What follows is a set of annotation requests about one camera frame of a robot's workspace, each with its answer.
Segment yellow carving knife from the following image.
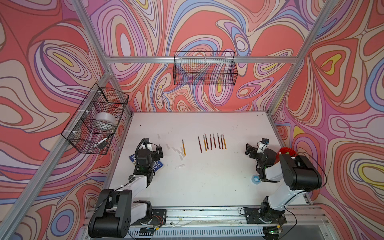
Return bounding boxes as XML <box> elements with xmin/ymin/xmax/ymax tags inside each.
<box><xmin>222</xmin><ymin>134</ymin><xmax>227</xmax><ymax>150</ymax></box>

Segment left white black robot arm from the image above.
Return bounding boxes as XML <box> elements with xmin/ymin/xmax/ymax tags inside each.
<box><xmin>88</xmin><ymin>144</ymin><xmax>164</xmax><ymax>238</ymax></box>

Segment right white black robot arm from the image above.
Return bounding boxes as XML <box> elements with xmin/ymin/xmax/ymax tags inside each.
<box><xmin>245</xmin><ymin>139</ymin><xmax>323</xmax><ymax>224</ymax></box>

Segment blue treehouse paperback book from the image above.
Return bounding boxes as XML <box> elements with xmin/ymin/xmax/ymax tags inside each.
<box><xmin>129</xmin><ymin>154</ymin><xmax>164</xmax><ymax>173</ymax></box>

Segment red plastic cup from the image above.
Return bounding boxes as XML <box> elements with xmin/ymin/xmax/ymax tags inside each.
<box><xmin>275</xmin><ymin>147</ymin><xmax>298</xmax><ymax>164</ymax></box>

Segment blue tape roll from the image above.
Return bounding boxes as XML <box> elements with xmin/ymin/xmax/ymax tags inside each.
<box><xmin>252</xmin><ymin>175</ymin><xmax>261</xmax><ymax>185</ymax></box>

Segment small object in left basket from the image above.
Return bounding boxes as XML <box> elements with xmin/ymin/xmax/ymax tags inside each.
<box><xmin>94</xmin><ymin>138</ymin><xmax>109</xmax><ymax>150</ymax></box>

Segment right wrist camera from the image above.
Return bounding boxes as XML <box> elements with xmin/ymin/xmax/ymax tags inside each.
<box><xmin>258</xmin><ymin>138</ymin><xmax>270</xmax><ymax>153</ymax></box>

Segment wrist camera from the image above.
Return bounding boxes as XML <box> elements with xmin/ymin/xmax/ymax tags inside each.
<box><xmin>141</xmin><ymin>141</ymin><xmax>156</xmax><ymax>151</ymax></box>
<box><xmin>258</xmin><ymin>138</ymin><xmax>270</xmax><ymax>153</ymax></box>

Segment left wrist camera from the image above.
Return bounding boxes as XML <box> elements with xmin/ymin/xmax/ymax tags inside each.
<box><xmin>141</xmin><ymin>141</ymin><xmax>156</xmax><ymax>151</ymax></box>

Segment grey duct tape roll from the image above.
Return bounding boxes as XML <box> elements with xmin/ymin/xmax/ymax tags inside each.
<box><xmin>93</xmin><ymin>112</ymin><xmax>117</xmax><ymax>131</ymax></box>

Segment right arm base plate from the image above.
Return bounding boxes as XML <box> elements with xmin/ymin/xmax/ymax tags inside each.
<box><xmin>240</xmin><ymin>208</ymin><xmax>287</xmax><ymax>225</ymax></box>

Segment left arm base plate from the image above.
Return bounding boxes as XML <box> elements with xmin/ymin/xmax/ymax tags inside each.
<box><xmin>132</xmin><ymin>209</ymin><xmax>167</xmax><ymax>227</ymax></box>

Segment black wire basket left wall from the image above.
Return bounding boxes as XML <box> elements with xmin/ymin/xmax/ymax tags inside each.
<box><xmin>62</xmin><ymin>84</ymin><xmax>129</xmax><ymax>155</ymax></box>

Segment black wire basket wall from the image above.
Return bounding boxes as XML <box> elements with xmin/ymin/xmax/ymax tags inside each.
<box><xmin>62</xmin><ymin>84</ymin><xmax>129</xmax><ymax>155</ymax></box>
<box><xmin>173</xmin><ymin>50</ymin><xmax>238</xmax><ymax>86</ymax></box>

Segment black wire basket back wall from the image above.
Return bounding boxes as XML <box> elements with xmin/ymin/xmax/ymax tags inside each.
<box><xmin>173</xmin><ymin>50</ymin><xmax>238</xmax><ymax>86</ymax></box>

